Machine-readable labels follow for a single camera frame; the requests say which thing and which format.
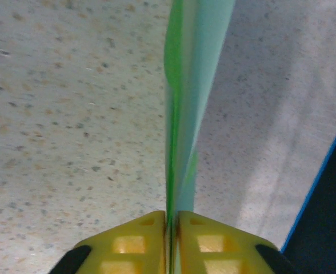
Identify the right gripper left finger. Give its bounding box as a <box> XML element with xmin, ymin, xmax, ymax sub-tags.
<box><xmin>49</xmin><ymin>210</ymin><xmax>169</xmax><ymax>274</ymax></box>

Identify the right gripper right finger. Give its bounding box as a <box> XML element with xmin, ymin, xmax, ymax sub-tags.
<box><xmin>175</xmin><ymin>210</ymin><xmax>300</xmax><ymax>274</ymax></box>

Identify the green paper sheet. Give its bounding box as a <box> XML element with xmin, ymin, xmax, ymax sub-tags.
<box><xmin>163</xmin><ymin>0</ymin><xmax>237</xmax><ymax>274</ymax></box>

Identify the blue table edge strip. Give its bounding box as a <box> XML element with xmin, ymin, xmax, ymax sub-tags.
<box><xmin>279</xmin><ymin>104</ymin><xmax>336</xmax><ymax>255</ymax></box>

